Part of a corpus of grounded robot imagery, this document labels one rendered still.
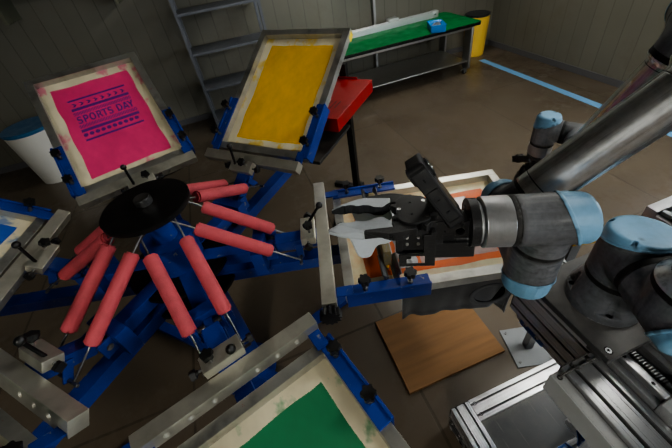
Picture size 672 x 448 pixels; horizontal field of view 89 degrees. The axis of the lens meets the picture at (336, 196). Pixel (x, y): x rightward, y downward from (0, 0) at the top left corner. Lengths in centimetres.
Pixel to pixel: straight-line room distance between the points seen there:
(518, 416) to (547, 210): 153
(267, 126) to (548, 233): 160
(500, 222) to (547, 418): 158
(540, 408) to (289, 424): 124
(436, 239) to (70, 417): 99
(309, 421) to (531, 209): 85
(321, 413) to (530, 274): 75
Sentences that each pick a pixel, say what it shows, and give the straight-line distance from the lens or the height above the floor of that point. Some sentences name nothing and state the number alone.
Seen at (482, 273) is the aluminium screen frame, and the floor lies 99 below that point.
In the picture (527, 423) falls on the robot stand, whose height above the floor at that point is 21.
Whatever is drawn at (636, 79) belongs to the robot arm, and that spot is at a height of 162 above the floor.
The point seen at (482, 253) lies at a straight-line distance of 145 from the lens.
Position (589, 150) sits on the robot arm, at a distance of 66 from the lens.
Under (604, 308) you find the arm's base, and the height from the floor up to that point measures 130.
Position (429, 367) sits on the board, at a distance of 220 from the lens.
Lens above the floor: 202
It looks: 39 degrees down
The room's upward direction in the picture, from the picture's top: 10 degrees counter-clockwise
